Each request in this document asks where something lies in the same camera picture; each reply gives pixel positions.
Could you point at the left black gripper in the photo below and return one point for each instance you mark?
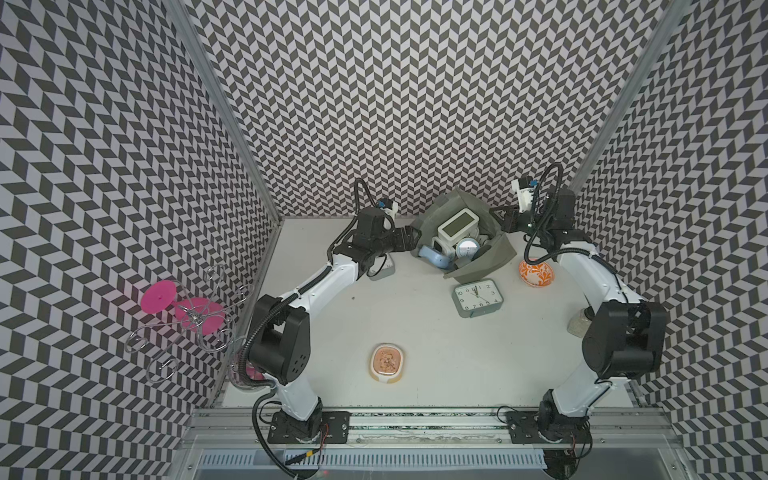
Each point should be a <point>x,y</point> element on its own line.
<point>410,242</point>

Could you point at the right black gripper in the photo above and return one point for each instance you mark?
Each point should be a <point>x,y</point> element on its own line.
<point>508,221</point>

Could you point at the blue square analog clock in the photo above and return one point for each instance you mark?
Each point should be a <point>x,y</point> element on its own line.
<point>438,259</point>

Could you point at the white digital clock tall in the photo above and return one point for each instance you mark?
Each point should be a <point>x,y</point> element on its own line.
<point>464,224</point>

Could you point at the blue twin-bell alarm clock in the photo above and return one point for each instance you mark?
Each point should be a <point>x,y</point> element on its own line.
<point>467,248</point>

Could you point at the green rectangular analog clock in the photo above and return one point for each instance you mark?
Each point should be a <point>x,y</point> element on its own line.
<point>478,298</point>

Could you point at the orange oval cartoon clock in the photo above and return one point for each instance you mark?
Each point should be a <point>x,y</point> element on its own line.
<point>386,363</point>

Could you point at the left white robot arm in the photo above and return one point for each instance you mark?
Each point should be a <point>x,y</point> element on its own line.
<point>277,348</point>

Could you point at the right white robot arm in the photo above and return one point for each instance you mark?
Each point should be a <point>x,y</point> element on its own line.
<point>626,335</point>

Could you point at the grey square analog clock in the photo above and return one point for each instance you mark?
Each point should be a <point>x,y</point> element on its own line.
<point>382,267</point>

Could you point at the orange patterned bowl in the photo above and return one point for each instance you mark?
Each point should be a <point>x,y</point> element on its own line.
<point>537,276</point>

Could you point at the small jar black lid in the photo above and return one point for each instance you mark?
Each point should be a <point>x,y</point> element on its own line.
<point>580,323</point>

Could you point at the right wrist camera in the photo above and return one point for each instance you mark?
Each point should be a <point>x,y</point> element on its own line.
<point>523,189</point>

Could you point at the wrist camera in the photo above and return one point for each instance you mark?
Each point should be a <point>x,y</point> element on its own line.
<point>523,189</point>
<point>389,206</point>

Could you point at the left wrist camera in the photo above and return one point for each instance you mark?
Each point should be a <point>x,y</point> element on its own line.
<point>389,206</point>

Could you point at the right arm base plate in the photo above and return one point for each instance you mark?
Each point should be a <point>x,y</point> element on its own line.
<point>527,427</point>

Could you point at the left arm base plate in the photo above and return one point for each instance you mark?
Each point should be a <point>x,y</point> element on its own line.
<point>309,427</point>

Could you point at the pink wire cup stand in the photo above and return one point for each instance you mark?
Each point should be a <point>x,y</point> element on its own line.
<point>211,324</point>

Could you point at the aluminium front rail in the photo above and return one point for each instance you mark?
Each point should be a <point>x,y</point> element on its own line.
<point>490,427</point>

